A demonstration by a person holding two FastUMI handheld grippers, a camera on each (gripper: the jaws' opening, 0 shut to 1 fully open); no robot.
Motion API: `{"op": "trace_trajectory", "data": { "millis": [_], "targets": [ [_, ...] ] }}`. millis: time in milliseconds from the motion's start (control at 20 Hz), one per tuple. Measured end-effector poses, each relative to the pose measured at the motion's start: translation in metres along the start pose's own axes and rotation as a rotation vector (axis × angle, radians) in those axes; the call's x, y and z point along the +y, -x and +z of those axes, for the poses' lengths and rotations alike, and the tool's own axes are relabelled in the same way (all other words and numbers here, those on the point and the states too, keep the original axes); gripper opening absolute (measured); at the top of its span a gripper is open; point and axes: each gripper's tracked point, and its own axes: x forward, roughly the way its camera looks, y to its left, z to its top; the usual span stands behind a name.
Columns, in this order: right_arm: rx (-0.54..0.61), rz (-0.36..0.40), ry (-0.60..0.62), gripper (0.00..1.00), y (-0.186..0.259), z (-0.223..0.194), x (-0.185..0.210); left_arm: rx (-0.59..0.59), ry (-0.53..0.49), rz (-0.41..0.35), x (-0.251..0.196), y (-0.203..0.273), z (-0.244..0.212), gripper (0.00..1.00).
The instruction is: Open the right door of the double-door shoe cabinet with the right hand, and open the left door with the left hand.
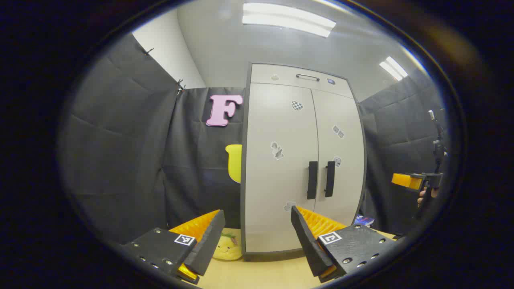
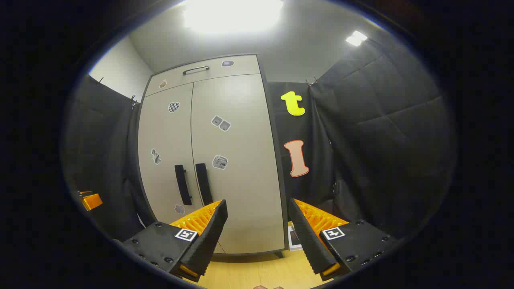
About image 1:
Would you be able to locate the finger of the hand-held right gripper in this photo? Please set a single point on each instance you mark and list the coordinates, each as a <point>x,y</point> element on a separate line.
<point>403,180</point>

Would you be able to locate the grey cabinet drawer front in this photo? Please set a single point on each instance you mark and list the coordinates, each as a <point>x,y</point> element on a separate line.
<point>285,76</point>

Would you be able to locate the blue book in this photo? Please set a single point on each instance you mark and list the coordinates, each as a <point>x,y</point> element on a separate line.
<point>364,220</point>

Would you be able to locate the yellow plush toy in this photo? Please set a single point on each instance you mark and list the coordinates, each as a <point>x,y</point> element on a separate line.
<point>227,249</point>

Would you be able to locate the grey double-door shoe cabinet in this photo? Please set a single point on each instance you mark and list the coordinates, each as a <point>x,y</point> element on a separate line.
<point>245,160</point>

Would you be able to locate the black backdrop cloth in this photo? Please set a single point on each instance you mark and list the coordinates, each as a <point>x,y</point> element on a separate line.
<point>120,140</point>

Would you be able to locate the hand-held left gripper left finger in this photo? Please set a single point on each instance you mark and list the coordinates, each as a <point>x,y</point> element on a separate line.
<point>209,245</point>

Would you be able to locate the black stand pole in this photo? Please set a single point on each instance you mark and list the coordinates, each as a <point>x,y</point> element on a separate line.
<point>438,152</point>

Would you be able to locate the white ceiling light panel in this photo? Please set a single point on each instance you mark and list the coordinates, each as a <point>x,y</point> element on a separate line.
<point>393,68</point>
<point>287,19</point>

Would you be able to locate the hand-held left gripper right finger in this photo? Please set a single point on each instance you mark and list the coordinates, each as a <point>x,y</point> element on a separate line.
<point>307,237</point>

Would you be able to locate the grey shoe cabinet door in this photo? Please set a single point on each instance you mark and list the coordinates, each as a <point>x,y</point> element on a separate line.
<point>347,188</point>
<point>273,120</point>

